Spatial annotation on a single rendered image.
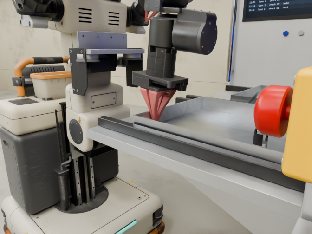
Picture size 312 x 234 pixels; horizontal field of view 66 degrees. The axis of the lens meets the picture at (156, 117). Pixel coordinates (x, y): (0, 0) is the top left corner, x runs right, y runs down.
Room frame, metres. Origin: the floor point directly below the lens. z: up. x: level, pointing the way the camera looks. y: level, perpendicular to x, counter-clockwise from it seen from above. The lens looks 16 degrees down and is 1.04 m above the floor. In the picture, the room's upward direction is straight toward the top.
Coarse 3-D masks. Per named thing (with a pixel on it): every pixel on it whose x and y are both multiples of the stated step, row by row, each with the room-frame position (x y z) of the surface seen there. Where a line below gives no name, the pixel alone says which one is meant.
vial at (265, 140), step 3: (255, 129) 0.38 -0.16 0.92; (255, 132) 0.37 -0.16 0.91; (258, 132) 0.37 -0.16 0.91; (264, 135) 0.37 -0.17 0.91; (267, 135) 0.37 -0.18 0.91; (264, 138) 0.37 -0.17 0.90; (267, 138) 0.37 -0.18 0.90; (264, 141) 0.37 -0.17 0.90; (267, 141) 0.37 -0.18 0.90; (264, 144) 0.37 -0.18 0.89
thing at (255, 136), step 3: (255, 135) 0.37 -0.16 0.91; (258, 135) 0.37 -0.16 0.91; (261, 135) 0.37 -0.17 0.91; (255, 138) 0.37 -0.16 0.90; (258, 138) 0.37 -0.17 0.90; (261, 138) 0.37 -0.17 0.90; (255, 141) 0.37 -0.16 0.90; (258, 141) 0.37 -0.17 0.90; (261, 141) 0.37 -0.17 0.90; (255, 144) 0.37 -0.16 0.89; (258, 144) 0.37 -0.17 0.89; (261, 144) 0.37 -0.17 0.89
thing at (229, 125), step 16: (144, 112) 0.49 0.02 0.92; (176, 112) 0.57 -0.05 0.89; (192, 112) 0.61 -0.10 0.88; (208, 112) 0.61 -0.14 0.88; (224, 112) 0.61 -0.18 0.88; (240, 112) 0.58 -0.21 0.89; (160, 128) 0.42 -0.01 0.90; (176, 128) 0.39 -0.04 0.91; (192, 128) 0.48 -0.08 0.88; (208, 128) 0.48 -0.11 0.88; (224, 128) 0.48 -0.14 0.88; (240, 128) 0.48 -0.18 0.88; (224, 144) 0.34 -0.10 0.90; (240, 144) 0.32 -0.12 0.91; (272, 144) 0.39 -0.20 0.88; (272, 160) 0.29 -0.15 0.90
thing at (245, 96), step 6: (246, 90) 0.77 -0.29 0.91; (252, 90) 0.81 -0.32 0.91; (258, 90) 0.85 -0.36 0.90; (234, 96) 0.68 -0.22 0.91; (240, 96) 0.67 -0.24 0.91; (246, 96) 0.77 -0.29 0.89; (252, 96) 0.81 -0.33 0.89; (258, 96) 0.84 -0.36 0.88; (246, 102) 0.66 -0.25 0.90; (252, 102) 0.65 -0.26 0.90
